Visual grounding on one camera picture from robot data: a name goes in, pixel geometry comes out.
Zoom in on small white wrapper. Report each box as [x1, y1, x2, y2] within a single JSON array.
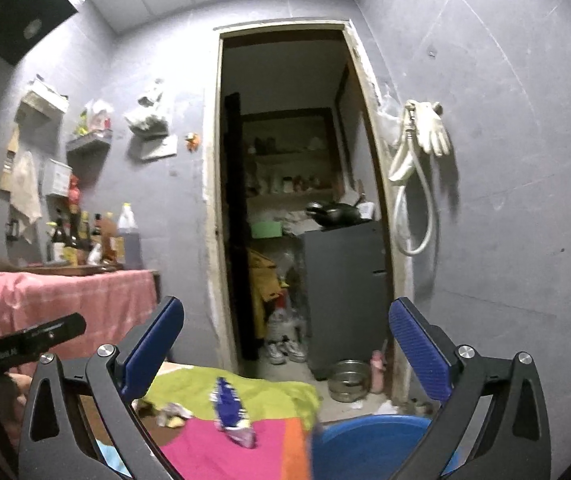
[[156, 402, 194, 429]]

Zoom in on blue snack wrapper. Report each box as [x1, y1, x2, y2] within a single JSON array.
[[211, 377, 256, 448]]

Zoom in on person's left hand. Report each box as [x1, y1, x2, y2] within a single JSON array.
[[0, 373, 32, 450]]

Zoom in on blue plastic bucket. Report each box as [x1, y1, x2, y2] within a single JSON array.
[[310, 414, 467, 479]]

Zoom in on pink bottle on floor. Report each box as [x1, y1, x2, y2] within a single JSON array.
[[370, 350, 385, 394]]

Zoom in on pink checked cloth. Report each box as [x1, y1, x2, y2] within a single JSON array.
[[0, 270, 158, 360]]

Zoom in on stainless steel bowl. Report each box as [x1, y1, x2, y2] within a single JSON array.
[[328, 360, 371, 403]]

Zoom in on beige hanging towel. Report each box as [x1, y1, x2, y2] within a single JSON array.
[[10, 151, 42, 244]]

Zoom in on dark sauce bottle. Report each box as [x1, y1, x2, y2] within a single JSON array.
[[64, 206, 80, 266]]

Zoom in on large oil jug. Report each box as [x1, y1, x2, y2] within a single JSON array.
[[114, 203, 144, 270]]

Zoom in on colourful patchwork table cloth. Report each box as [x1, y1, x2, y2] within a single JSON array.
[[132, 365, 320, 479]]

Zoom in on dark grey cabinet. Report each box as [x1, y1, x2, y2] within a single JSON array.
[[302, 221, 389, 380]]

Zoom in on pair of sneakers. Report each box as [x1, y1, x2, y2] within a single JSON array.
[[266, 338, 306, 365]]

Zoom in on black wok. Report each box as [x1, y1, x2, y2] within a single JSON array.
[[305, 202, 363, 230]]

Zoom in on hanging white plastic bag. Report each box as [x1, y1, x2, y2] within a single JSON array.
[[124, 79, 168, 140]]

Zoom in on white rubber gloves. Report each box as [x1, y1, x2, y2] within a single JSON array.
[[406, 100, 453, 157]]

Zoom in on wall spice shelf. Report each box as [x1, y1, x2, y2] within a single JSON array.
[[65, 129, 112, 155]]

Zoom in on white wall basket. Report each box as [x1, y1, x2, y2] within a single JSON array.
[[18, 75, 70, 120]]

